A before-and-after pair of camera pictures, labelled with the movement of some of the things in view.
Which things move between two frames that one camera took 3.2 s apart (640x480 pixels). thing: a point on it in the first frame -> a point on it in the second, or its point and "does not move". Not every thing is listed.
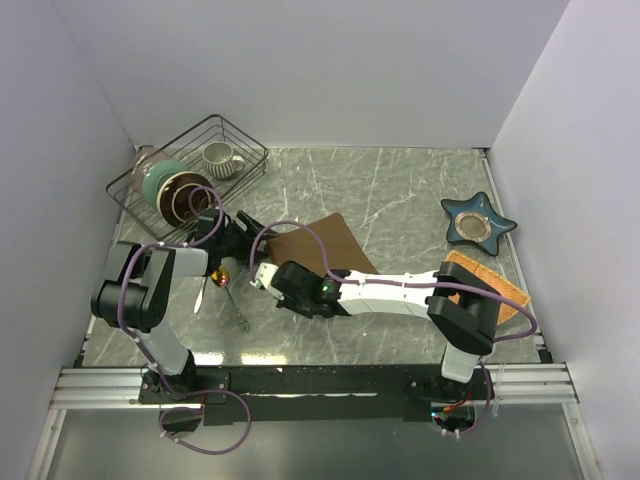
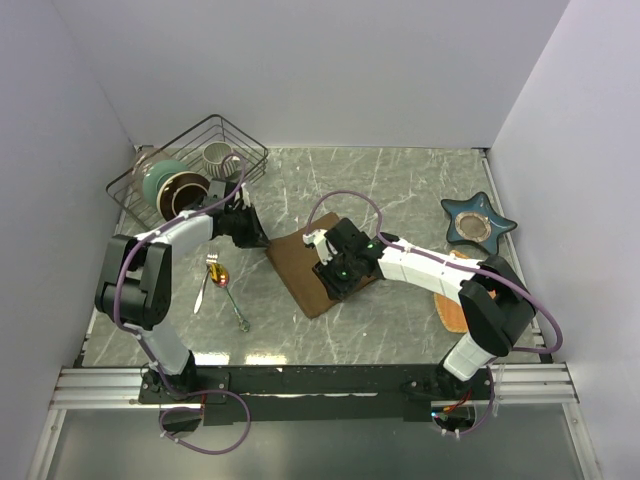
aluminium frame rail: (539, 384) does not move
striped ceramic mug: (219, 161) does not move
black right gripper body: (299, 305) -> (339, 275)
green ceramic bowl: (155, 174) does not move
